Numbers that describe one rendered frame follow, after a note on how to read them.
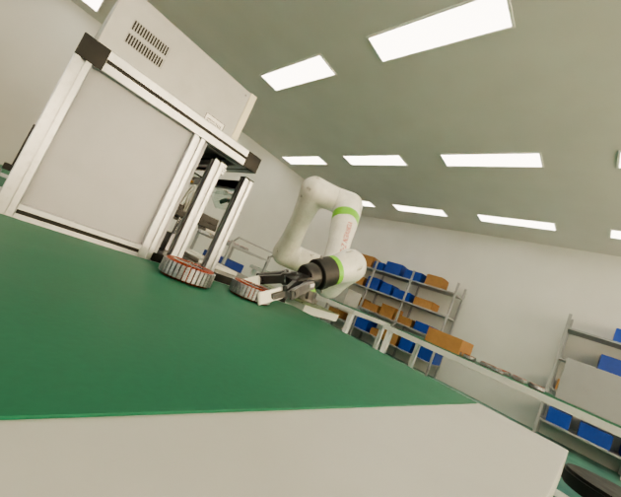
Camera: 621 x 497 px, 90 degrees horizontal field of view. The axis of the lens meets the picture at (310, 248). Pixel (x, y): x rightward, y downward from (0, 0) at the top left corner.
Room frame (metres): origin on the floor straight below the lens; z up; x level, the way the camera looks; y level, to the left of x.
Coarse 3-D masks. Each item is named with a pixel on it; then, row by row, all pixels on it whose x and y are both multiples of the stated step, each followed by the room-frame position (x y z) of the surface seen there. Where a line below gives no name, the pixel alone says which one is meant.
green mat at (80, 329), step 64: (0, 256) 0.33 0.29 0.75; (64, 256) 0.44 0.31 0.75; (128, 256) 0.67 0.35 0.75; (0, 320) 0.21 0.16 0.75; (64, 320) 0.24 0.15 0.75; (128, 320) 0.30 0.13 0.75; (192, 320) 0.39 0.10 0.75; (256, 320) 0.55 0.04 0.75; (320, 320) 0.97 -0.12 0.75; (0, 384) 0.15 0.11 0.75; (64, 384) 0.17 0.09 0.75; (128, 384) 0.20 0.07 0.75; (192, 384) 0.23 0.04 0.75; (256, 384) 0.28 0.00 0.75; (320, 384) 0.35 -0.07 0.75; (384, 384) 0.48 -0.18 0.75
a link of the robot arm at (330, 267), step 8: (320, 256) 0.91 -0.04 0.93; (328, 256) 0.93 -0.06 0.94; (320, 264) 0.89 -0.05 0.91; (328, 264) 0.89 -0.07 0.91; (336, 264) 0.91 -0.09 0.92; (328, 272) 0.89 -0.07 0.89; (336, 272) 0.90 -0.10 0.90; (328, 280) 0.89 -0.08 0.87; (336, 280) 0.91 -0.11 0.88; (320, 288) 0.91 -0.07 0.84
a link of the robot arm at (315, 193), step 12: (312, 180) 1.27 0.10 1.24; (324, 180) 1.29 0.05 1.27; (300, 192) 1.32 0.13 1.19; (312, 192) 1.27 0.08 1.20; (324, 192) 1.27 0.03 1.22; (336, 192) 1.28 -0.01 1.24; (300, 204) 1.34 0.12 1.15; (312, 204) 1.31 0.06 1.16; (324, 204) 1.30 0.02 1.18; (300, 216) 1.37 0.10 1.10; (312, 216) 1.38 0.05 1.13; (288, 228) 1.46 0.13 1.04; (300, 228) 1.42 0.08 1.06; (288, 240) 1.48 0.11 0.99; (300, 240) 1.49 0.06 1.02; (276, 252) 1.56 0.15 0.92; (288, 252) 1.53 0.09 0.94; (300, 252) 1.56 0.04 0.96; (288, 264) 1.57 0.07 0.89
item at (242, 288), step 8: (232, 280) 0.79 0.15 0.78; (240, 280) 0.76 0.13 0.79; (232, 288) 0.77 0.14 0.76; (240, 288) 0.75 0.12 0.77; (248, 288) 0.75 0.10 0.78; (256, 288) 0.75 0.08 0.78; (264, 288) 0.83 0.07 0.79; (240, 296) 0.76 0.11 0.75; (248, 296) 0.75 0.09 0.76; (256, 296) 0.76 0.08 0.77; (264, 304) 0.77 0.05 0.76
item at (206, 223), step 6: (180, 216) 0.94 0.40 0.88; (204, 216) 0.99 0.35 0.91; (210, 216) 1.01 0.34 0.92; (180, 222) 0.98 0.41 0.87; (198, 222) 0.98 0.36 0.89; (204, 222) 0.99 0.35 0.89; (210, 222) 1.01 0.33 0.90; (216, 222) 1.02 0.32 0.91; (174, 228) 0.99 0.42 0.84; (198, 228) 1.05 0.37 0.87; (204, 228) 1.02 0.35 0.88; (210, 228) 1.01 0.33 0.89; (216, 228) 1.03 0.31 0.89
